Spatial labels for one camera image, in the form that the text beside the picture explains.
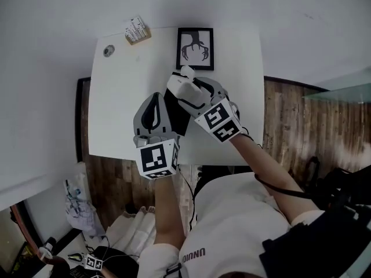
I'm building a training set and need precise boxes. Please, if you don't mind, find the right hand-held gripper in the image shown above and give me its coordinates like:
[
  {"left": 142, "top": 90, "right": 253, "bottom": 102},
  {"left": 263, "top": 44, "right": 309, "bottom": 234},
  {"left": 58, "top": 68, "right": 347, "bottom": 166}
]
[{"left": 176, "top": 76, "right": 243, "bottom": 144}]

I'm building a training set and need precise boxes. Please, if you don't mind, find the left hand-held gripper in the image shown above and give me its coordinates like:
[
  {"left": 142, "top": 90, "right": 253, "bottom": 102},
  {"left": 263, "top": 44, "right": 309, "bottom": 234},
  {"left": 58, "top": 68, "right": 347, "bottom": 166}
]
[{"left": 133, "top": 92, "right": 181, "bottom": 181}]

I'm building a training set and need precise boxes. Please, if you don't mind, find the black case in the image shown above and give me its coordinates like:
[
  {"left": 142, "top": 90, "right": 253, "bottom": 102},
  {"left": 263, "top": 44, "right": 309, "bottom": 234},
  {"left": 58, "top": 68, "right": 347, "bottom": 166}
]
[{"left": 163, "top": 72, "right": 192, "bottom": 137}]

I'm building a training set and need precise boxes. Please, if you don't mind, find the person's left forearm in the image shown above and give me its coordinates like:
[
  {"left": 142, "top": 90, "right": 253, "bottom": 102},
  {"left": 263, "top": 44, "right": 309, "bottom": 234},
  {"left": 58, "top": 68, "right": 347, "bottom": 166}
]
[{"left": 152, "top": 174, "right": 187, "bottom": 246}]

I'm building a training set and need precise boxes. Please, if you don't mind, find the person's right forearm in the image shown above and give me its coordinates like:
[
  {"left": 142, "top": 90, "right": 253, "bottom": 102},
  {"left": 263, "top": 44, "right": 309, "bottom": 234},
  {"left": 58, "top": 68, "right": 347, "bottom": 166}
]
[{"left": 228, "top": 132, "right": 326, "bottom": 223}]

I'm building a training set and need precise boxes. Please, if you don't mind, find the person's white shirt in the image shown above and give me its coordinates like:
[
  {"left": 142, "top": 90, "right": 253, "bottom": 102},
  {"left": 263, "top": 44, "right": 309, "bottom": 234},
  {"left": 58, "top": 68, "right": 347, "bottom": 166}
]
[{"left": 138, "top": 171, "right": 327, "bottom": 278}]

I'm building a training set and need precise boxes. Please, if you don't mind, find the glass table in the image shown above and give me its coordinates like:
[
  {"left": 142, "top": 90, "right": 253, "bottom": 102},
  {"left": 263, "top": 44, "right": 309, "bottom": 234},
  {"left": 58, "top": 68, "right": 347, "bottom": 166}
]
[{"left": 301, "top": 67, "right": 371, "bottom": 104}]

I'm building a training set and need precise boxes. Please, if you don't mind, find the black equipment pile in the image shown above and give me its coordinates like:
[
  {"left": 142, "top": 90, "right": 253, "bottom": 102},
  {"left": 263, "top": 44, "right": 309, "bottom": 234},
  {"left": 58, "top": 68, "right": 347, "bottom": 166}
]
[{"left": 301, "top": 155, "right": 371, "bottom": 214}]

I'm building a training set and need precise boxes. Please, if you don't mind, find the black picture frame antler print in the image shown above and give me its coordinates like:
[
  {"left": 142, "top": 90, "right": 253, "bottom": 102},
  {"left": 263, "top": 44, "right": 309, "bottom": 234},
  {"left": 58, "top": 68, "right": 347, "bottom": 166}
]
[{"left": 176, "top": 27, "right": 215, "bottom": 72}]

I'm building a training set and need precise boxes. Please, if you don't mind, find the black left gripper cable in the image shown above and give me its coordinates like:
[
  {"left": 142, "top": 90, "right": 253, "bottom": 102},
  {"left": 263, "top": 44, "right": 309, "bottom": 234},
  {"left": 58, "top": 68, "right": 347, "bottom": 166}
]
[{"left": 176, "top": 164, "right": 195, "bottom": 232}]

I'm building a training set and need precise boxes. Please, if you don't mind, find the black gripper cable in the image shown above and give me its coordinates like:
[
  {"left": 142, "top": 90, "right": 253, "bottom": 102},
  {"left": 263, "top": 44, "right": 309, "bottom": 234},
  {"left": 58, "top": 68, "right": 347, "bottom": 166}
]
[
  {"left": 242, "top": 127, "right": 315, "bottom": 199},
  {"left": 176, "top": 164, "right": 195, "bottom": 232}
]

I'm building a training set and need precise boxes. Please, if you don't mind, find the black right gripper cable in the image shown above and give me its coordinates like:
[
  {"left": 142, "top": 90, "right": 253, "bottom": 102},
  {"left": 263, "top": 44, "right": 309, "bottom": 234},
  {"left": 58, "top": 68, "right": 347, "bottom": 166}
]
[{"left": 242, "top": 127, "right": 315, "bottom": 199}]

